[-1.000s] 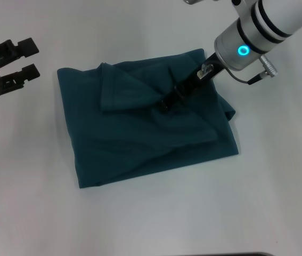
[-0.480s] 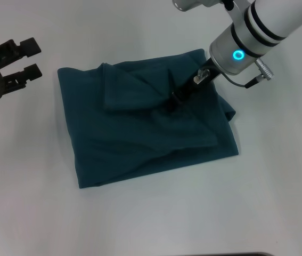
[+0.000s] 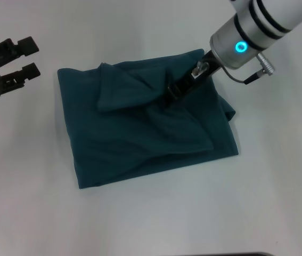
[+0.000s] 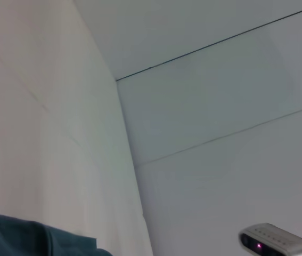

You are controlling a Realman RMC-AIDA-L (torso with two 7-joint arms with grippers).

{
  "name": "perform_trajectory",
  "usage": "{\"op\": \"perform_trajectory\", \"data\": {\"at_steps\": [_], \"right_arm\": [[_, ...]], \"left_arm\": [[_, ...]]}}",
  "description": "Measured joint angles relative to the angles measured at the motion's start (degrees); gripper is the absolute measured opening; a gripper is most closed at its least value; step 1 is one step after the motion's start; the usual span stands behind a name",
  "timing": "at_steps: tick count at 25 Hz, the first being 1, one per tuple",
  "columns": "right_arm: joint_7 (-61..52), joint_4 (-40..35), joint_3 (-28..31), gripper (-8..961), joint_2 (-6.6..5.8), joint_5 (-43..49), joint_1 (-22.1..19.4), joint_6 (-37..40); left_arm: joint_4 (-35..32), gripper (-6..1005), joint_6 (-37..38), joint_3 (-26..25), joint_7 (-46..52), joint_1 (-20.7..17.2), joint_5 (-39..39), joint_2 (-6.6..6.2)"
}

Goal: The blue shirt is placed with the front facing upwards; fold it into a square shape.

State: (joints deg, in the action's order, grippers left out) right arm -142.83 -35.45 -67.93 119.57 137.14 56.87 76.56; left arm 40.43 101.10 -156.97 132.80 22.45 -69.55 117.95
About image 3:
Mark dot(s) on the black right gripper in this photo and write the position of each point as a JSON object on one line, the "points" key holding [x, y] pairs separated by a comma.
{"points": [[201, 72]]}

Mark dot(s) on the teal blue printed t-shirt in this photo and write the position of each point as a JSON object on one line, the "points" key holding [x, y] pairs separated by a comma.
{"points": [[140, 128]]}

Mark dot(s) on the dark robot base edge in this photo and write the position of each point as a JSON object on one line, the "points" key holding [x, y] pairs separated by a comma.
{"points": [[225, 254]]}

